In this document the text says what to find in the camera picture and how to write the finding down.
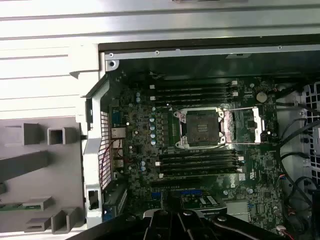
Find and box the green motherboard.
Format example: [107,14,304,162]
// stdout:
[108,74,283,226]

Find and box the grey parts rack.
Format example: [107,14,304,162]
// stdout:
[0,117,87,235]

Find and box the silver chipset heatsink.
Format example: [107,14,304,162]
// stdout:
[226,201,251,221]

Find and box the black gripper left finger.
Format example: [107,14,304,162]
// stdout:
[79,196,175,240]

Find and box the CPU socket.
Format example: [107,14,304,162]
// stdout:
[173,107,226,151]

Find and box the metal socket cover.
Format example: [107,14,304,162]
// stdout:
[221,106,265,145]

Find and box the black cable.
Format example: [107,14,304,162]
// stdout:
[277,117,320,240]

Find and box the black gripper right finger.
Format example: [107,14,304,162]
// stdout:
[174,196,285,240]

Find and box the green RAM stick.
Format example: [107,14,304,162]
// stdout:
[0,203,45,212]

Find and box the black open PC case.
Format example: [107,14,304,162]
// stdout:
[68,41,320,240]

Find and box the silver drive cage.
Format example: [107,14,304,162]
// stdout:
[299,82,320,176]

